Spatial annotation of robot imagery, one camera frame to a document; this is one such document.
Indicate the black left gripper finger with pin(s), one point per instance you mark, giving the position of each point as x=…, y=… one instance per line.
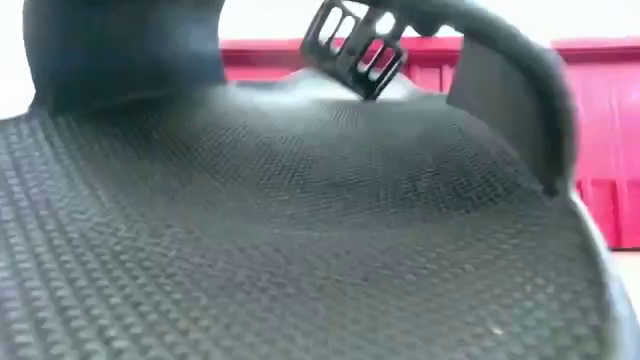
x=345, y=60

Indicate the black rubber slide sandal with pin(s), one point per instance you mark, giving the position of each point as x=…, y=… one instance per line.
x=300, y=225

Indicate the red ribbed plastic bin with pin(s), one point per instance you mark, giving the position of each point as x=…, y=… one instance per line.
x=610, y=125

